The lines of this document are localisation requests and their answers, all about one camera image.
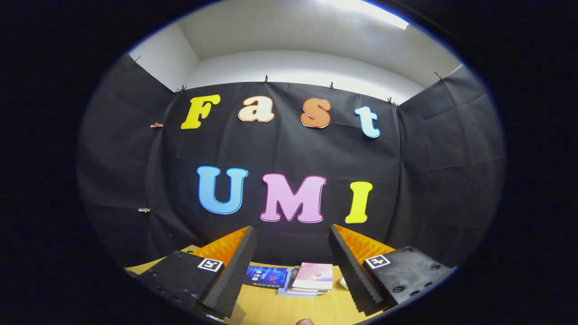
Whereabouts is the row of black cloth clips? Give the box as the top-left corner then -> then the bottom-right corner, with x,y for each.
132,55 -> 444,110

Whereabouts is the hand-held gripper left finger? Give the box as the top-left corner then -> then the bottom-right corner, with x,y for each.
129,226 -> 257,319

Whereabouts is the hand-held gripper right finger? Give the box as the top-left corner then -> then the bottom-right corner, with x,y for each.
328,224 -> 457,316

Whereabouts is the dark blue book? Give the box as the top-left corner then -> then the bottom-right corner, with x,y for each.
244,265 -> 289,289

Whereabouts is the white book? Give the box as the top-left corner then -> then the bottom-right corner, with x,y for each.
289,266 -> 329,295

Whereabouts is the light blue book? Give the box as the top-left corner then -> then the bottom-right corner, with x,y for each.
277,267 -> 317,298

